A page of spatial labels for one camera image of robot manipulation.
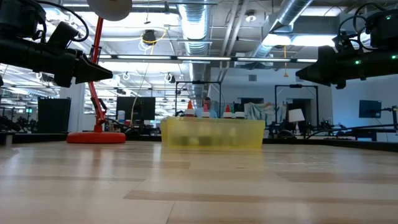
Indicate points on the red cap food coloring bottle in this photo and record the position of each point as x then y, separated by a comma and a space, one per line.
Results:
227, 112

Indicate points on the black ceiling camera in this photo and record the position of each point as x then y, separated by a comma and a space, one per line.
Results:
149, 35

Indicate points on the dark background table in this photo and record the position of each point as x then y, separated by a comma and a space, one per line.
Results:
373, 133

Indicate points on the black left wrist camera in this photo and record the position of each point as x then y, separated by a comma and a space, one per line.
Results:
62, 34

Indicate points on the black background monitor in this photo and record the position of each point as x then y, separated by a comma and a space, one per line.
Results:
140, 107

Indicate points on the silver round ceiling duct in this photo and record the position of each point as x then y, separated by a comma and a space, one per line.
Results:
195, 25

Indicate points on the orange food coloring bottle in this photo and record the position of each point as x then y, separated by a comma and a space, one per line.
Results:
190, 109

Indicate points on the white shade table lamp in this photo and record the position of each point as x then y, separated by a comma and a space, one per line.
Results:
296, 115

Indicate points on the black background robot arm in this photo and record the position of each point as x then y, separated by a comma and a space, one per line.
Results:
178, 113

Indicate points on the white blue-lidded container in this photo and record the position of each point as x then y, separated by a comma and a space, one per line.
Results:
121, 116

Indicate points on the person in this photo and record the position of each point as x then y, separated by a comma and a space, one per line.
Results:
207, 107

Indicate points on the red desk lamp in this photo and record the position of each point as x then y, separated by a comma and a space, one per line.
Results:
99, 40

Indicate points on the grey cover cloth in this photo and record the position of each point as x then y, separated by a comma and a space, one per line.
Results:
264, 111

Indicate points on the monitor on swing arm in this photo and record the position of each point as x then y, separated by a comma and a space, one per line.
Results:
370, 109

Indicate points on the black partition panel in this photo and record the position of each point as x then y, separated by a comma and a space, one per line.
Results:
53, 115

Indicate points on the silver diagonal ceiling duct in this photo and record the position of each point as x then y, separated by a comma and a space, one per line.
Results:
280, 21

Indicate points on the long ceiling light strip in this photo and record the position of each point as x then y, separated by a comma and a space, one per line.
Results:
202, 58

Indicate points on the yellow plastic tray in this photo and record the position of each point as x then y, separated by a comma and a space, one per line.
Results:
214, 133

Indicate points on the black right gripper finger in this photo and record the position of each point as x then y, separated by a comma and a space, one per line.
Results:
312, 72

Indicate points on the black metal station frame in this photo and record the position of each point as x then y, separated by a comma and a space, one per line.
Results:
295, 86
186, 82

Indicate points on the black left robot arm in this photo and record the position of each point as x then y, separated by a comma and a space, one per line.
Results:
15, 18

